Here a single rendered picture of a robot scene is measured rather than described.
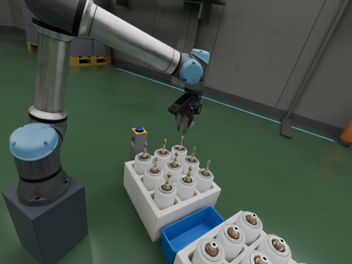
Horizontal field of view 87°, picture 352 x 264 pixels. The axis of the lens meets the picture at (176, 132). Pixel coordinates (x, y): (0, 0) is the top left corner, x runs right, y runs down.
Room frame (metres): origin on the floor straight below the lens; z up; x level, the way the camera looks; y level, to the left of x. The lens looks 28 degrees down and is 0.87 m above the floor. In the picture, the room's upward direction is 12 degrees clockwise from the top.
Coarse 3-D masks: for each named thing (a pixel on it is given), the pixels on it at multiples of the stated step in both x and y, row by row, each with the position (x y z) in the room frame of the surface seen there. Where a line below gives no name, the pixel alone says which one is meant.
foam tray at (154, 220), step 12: (132, 168) 0.77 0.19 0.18; (132, 180) 0.72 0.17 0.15; (132, 192) 0.71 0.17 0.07; (144, 192) 0.63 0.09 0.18; (204, 192) 0.70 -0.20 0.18; (216, 192) 0.73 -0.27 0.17; (144, 204) 0.60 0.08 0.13; (180, 204) 0.60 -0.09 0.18; (192, 204) 0.63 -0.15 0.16; (204, 204) 0.69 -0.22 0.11; (144, 216) 0.59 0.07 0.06; (156, 216) 0.52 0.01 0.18; (168, 216) 0.54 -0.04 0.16; (180, 216) 0.59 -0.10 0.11; (156, 228) 0.51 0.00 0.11; (156, 240) 0.52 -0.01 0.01
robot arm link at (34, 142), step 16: (32, 128) 0.46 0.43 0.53; (48, 128) 0.48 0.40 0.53; (16, 144) 0.39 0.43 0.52; (32, 144) 0.41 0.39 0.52; (48, 144) 0.43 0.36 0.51; (16, 160) 0.39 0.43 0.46; (32, 160) 0.39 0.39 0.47; (48, 160) 0.42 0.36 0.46; (32, 176) 0.39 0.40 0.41; (48, 176) 0.41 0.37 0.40
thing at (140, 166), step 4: (136, 156) 0.79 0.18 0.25; (136, 160) 0.77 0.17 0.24; (152, 160) 0.80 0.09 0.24; (136, 164) 0.76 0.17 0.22; (140, 164) 0.75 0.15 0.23; (144, 164) 0.75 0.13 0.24; (148, 164) 0.77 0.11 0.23; (136, 168) 0.76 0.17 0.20; (140, 168) 0.75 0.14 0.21; (144, 168) 0.75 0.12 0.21; (136, 172) 0.76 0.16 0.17; (140, 172) 0.75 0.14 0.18; (144, 172) 0.75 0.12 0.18
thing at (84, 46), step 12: (96, 0) 3.75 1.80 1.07; (108, 0) 3.99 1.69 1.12; (24, 12) 3.76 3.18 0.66; (24, 24) 3.80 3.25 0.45; (36, 36) 3.66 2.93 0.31; (84, 36) 3.49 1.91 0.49; (36, 48) 3.84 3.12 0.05; (72, 48) 3.26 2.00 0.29; (84, 48) 3.47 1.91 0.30; (96, 48) 3.72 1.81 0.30; (108, 48) 3.99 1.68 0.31; (72, 60) 3.24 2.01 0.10; (96, 60) 3.70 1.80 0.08; (108, 60) 3.98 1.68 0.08
